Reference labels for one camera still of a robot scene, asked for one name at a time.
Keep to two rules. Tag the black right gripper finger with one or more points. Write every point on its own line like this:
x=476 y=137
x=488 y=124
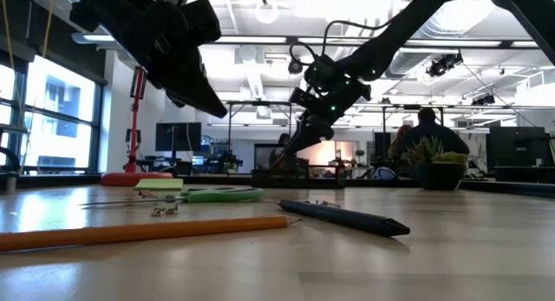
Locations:
x=312 y=134

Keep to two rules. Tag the black mesh desk organizer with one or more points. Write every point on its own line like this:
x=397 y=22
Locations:
x=299 y=178

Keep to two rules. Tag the green sticky note pad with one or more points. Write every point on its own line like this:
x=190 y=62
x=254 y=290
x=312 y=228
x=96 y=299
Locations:
x=159 y=184

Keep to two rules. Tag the black pen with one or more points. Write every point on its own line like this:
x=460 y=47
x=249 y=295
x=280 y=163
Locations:
x=347 y=218

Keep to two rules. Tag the small metal binder clip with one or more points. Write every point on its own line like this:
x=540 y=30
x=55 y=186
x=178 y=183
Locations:
x=165 y=211

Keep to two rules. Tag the yellow pencil with red eraser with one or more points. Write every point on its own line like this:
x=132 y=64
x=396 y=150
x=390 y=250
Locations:
x=152 y=231

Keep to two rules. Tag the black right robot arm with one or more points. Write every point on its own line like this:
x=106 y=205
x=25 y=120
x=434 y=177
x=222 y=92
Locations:
x=407 y=28

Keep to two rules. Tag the black computer monitor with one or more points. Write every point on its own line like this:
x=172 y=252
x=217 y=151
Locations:
x=178 y=136
x=518 y=145

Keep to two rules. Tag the person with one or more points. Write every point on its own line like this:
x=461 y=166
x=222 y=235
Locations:
x=401 y=140
x=433 y=134

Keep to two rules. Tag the red desk lamp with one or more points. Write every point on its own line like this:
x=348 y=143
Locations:
x=134 y=178

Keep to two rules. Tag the black ceiling spotlight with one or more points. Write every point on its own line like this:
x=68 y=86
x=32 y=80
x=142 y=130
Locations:
x=442 y=66

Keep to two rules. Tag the large window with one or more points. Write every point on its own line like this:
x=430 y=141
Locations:
x=60 y=114

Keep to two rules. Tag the potted succulent plant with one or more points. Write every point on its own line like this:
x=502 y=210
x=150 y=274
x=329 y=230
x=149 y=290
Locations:
x=440 y=173

